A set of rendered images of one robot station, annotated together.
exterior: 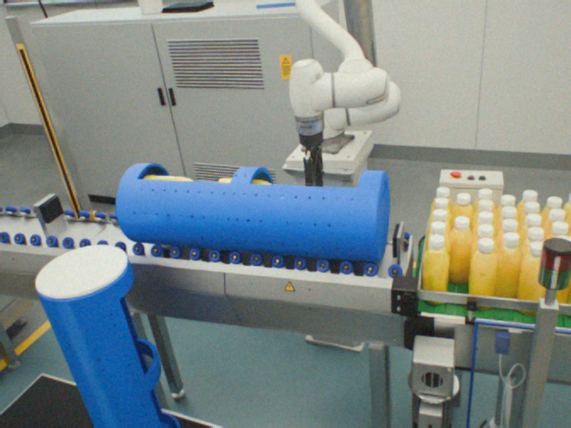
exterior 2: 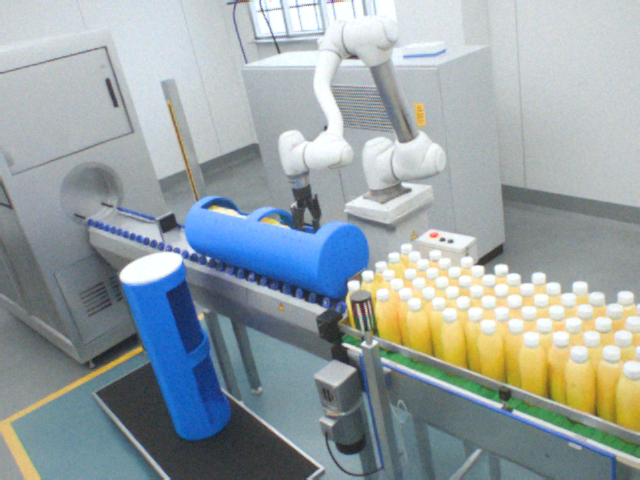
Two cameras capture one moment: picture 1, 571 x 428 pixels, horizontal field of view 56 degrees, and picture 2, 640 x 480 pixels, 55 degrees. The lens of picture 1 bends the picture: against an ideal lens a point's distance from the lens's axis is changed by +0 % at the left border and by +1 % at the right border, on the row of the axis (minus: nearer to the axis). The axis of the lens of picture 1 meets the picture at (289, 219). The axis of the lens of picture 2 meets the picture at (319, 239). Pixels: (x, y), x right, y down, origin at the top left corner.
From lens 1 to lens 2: 1.28 m
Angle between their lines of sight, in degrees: 26
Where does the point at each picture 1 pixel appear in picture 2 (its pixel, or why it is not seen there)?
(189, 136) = (348, 171)
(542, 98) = not seen: outside the picture
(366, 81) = (325, 151)
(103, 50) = (288, 90)
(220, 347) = (307, 363)
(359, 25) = (385, 96)
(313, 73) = (290, 142)
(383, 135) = (572, 186)
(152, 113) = not seen: hidden behind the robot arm
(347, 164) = (384, 214)
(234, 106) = not seen: hidden behind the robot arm
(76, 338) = (137, 313)
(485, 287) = (383, 330)
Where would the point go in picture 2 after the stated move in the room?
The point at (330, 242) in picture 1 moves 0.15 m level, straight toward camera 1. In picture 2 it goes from (294, 274) to (272, 295)
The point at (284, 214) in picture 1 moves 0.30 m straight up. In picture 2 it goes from (268, 247) to (249, 175)
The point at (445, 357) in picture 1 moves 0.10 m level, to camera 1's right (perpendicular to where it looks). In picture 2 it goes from (336, 379) to (364, 382)
